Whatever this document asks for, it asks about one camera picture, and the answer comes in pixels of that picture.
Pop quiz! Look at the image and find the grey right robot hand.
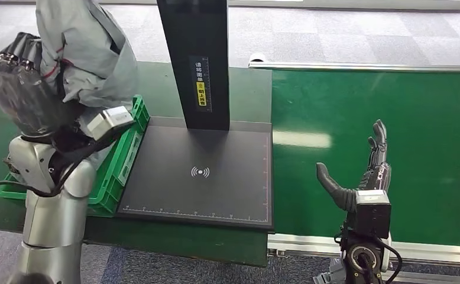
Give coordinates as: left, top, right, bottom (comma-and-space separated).
315, 119, 393, 214

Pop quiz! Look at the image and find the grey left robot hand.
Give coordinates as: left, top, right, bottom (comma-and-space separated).
0, 32, 86, 138

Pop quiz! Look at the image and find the grey red-print mailer package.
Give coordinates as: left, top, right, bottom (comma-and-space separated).
34, 0, 140, 111

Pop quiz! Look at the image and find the green conveyor belt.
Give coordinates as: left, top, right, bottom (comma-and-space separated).
271, 69, 460, 249

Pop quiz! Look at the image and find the green plastic crate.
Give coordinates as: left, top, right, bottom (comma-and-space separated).
0, 94, 151, 219

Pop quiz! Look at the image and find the black scanner platform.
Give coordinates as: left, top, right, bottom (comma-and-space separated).
116, 117, 274, 231

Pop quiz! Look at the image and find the yellow column label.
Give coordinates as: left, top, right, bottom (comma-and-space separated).
196, 81, 208, 108

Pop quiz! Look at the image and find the black scanner column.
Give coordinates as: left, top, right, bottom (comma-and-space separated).
156, 0, 231, 132

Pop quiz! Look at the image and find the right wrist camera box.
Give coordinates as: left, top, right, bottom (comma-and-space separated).
354, 189, 393, 240

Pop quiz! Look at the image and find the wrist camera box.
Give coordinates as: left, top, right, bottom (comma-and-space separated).
354, 189, 393, 240
86, 105, 135, 143

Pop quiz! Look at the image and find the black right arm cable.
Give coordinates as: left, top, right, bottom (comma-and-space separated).
372, 234, 403, 284

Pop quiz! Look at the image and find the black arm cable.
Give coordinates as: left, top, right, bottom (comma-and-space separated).
372, 234, 403, 284
0, 131, 115, 198

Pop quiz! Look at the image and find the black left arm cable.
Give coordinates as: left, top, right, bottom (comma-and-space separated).
0, 131, 115, 198

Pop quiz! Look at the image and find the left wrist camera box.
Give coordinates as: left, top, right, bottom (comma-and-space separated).
86, 105, 135, 143

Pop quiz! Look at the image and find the wide silver conveyor rail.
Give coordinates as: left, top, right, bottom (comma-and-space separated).
267, 233, 460, 270

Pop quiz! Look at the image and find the thin silver conveyor rail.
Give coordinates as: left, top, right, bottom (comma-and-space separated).
247, 61, 460, 73

